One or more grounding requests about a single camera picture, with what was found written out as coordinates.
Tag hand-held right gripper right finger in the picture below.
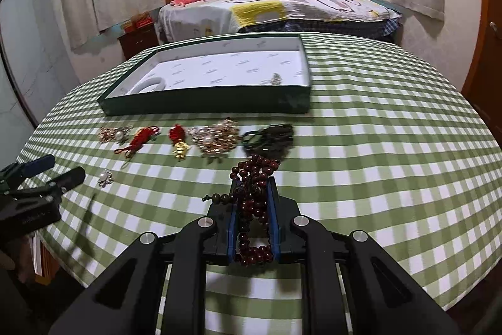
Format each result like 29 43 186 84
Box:
267 178 459 335

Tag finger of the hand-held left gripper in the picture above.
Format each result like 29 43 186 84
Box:
0 154 56 184
8 167 86 202

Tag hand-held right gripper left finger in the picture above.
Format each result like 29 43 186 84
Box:
49 178 242 335

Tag dark red bead bracelet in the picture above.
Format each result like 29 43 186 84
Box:
202 154 281 267

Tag gold chain flower brooch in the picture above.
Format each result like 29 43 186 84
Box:
98 125 134 144

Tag long red cord knot charm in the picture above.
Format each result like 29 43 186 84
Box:
114 125 161 168

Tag black pendant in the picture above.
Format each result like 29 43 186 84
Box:
239 123 295 159

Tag small red knot gold charm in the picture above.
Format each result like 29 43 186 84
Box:
168 123 192 162

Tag dark green tray box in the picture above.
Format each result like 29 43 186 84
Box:
97 33 312 116

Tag pale jade bangle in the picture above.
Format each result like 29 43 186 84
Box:
129 77 168 96

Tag silver rhinestone brooch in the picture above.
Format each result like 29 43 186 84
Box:
261 72 284 87

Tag stack of books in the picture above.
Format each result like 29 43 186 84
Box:
31 233 60 286

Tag green checked tablecloth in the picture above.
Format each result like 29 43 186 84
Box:
16 31 502 335

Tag dark wooden nightstand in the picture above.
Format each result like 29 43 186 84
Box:
118 23 160 61

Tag red gift boxes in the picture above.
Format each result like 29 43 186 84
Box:
123 11 154 32

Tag blue plaid bedsheet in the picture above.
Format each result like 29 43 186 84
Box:
239 18 401 43

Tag bed with patterned cover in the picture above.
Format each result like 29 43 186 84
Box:
155 0 403 45

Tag wooden door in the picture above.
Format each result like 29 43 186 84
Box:
461 0 502 135

